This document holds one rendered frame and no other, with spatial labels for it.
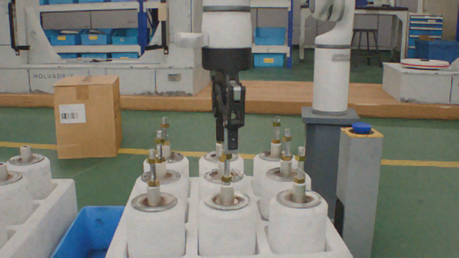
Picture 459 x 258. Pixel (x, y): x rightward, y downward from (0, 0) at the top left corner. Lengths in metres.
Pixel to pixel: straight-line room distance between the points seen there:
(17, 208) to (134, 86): 2.02
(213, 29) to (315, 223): 0.34
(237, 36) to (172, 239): 0.33
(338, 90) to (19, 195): 0.77
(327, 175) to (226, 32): 0.64
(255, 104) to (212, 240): 1.94
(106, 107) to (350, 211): 1.13
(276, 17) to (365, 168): 8.12
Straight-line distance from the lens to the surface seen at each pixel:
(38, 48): 3.30
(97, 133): 1.81
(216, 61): 0.63
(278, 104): 2.58
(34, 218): 0.89
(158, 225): 0.69
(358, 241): 0.99
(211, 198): 0.72
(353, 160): 0.91
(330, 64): 1.12
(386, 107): 2.63
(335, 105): 1.14
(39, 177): 0.98
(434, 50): 5.15
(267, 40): 5.29
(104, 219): 1.06
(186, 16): 2.75
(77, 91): 1.79
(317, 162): 1.15
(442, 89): 2.78
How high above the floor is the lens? 0.53
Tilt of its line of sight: 14 degrees down
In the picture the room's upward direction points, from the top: straight up
